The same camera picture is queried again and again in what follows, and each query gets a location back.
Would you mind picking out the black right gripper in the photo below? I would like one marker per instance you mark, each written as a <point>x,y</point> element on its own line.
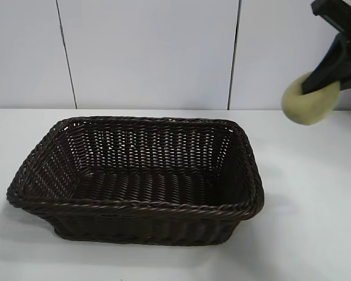
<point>348,20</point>

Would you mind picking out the pale yellow egg yolk pastry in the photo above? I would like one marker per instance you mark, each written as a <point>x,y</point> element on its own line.
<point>307,109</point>

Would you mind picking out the dark brown wicker basket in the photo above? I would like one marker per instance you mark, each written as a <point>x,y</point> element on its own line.
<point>140,190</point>

